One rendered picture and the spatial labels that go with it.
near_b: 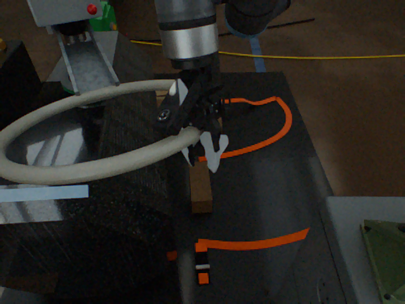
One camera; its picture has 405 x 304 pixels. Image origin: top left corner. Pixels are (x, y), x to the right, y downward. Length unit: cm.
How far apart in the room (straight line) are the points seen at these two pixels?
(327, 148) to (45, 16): 189
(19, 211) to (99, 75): 49
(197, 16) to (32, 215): 81
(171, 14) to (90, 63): 65
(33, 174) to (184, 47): 30
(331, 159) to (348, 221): 142
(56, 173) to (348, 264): 65
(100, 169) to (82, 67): 64
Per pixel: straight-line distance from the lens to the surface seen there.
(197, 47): 47
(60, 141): 116
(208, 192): 174
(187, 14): 46
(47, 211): 105
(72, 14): 119
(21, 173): 55
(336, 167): 223
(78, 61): 112
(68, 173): 50
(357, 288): 80
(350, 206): 92
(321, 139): 241
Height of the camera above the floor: 153
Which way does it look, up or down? 46 degrees down
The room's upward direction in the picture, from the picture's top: straight up
